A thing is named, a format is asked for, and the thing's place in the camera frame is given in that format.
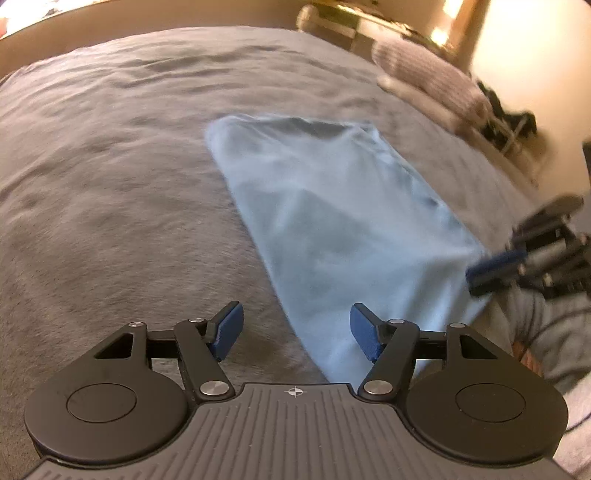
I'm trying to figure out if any metal rack with dark items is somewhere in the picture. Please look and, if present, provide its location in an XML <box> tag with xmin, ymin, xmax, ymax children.
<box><xmin>475</xmin><ymin>80</ymin><xmax>551</xmax><ymax>163</ymax></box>

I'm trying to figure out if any white desk with drawers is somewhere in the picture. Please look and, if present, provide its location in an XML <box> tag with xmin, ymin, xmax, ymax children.
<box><xmin>318</xmin><ymin>0</ymin><xmax>462</xmax><ymax>52</ymax></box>

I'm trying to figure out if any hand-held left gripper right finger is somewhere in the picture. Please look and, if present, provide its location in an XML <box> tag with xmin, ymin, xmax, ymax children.
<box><xmin>350</xmin><ymin>303</ymin><xmax>499</xmax><ymax>400</ymax></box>

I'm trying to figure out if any person's white fuzzy robe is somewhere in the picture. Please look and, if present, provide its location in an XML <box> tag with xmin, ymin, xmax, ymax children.
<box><xmin>551</xmin><ymin>378</ymin><xmax>591</xmax><ymax>480</ymax></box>

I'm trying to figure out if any person's grey garment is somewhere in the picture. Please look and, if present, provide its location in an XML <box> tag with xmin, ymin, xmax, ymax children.
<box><xmin>496</xmin><ymin>288</ymin><xmax>591</xmax><ymax>393</ymax></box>

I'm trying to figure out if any light wooden post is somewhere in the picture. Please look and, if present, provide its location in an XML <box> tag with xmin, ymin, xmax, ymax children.
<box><xmin>455</xmin><ymin>0</ymin><xmax>491</xmax><ymax>73</ymax></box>

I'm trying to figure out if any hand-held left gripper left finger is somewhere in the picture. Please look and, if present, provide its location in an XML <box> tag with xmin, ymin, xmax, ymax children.
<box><xmin>95</xmin><ymin>301</ymin><xmax>245</xmax><ymax>402</ymax></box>

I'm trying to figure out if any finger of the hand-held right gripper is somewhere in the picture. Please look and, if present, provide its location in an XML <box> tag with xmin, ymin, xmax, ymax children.
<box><xmin>465</xmin><ymin>250</ymin><xmax>528</xmax><ymax>296</ymax></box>

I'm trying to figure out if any folded houndstooth garment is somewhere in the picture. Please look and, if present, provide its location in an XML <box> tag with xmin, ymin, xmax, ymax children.
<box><xmin>372</xmin><ymin>37</ymin><xmax>493</xmax><ymax>121</ymax></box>

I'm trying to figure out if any grey bed blanket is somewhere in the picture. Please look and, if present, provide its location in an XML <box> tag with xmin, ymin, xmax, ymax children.
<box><xmin>0</xmin><ymin>25</ymin><xmax>555</xmax><ymax>462</ymax></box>

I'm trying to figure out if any white carved ornament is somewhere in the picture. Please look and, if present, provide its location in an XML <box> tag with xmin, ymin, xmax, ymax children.
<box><xmin>295</xmin><ymin>4</ymin><xmax>320</xmax><ymax>31</ymax></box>

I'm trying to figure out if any light blue printed t-shirt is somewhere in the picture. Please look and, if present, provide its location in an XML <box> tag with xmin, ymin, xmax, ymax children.
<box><xmin>204</xmin><ymin>114</ymin><xmax>491</xmax><ymax>385</ymax></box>

